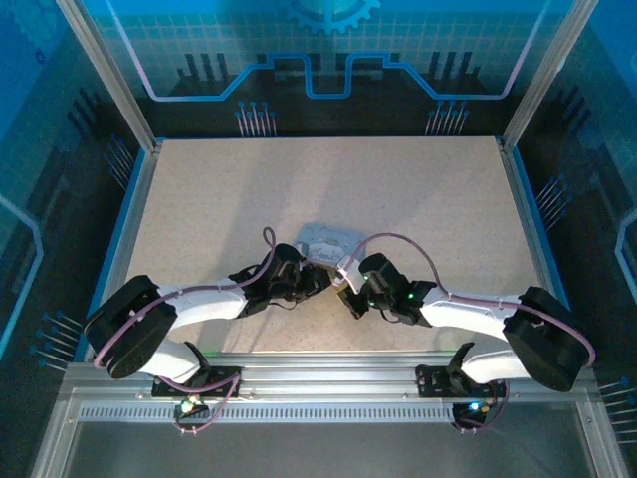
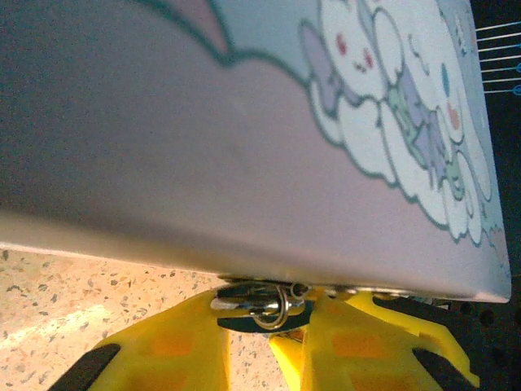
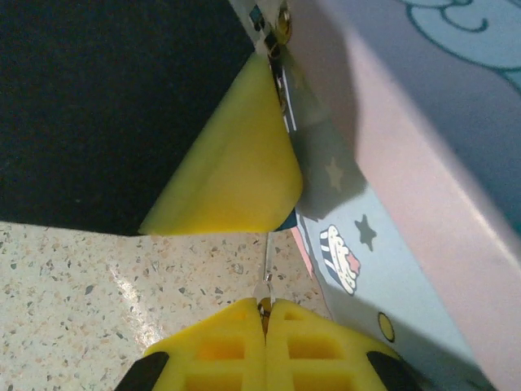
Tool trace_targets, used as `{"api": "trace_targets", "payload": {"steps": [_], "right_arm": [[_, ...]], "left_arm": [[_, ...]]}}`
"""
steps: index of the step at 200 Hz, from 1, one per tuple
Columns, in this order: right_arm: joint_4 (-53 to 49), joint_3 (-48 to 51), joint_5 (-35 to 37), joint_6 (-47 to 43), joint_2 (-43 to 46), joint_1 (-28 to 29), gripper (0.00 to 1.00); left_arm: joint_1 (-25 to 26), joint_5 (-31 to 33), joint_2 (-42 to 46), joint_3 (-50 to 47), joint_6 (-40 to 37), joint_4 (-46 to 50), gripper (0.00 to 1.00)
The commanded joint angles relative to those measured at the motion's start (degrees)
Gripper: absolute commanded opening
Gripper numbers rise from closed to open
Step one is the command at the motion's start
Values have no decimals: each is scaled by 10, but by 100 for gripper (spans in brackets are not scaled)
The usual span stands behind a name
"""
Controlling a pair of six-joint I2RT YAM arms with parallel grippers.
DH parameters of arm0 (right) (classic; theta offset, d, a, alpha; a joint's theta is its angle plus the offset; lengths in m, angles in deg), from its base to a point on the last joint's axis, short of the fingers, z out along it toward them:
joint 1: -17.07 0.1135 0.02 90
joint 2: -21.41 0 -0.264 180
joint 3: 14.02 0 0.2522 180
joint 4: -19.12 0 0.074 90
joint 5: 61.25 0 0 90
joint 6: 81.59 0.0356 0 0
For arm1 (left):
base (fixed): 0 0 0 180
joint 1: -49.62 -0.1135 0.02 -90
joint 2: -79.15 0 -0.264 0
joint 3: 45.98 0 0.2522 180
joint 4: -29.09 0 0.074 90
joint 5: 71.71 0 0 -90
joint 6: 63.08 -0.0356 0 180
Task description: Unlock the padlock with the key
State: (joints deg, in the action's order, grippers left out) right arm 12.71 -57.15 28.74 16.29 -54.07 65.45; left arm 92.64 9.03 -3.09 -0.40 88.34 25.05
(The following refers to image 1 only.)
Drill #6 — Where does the aluminium mounting rail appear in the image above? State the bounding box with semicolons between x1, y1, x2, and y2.
59;352;599;405

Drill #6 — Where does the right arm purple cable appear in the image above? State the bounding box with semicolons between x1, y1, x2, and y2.
342;232;597;435

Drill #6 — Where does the right base connector with LED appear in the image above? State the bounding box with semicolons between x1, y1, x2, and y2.
451;399;493;430

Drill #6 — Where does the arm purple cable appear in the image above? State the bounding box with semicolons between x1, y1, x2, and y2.
92;226;278;437
342;232;597;435

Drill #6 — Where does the base connector with led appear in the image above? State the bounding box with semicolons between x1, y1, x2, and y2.
173;392;211;420
451;399;493;430

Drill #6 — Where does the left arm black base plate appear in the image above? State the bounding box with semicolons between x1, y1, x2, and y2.
150;365;244;400

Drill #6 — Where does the aluminium frame post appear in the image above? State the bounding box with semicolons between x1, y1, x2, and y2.
54;0;164;153
499;0;601;153

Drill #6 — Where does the aluminium table side rail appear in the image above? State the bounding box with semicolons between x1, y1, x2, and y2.
496;135;574;360
83;138;164;360

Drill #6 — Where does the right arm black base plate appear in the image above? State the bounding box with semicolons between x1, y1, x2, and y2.
413;363;509;400

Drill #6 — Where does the slotted grey cable duct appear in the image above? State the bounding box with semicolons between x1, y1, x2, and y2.
77;404;581;425

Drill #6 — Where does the left base connector with LED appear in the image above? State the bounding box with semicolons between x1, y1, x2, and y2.
173;392;211;420

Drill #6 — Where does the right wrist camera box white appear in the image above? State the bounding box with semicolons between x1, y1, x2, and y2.
333;255;367;296

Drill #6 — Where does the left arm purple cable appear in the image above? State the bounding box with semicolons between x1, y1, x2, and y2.
92;226;278;437

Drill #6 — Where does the pastel cartoon tin box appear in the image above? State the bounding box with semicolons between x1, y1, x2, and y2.
293;220;365;274

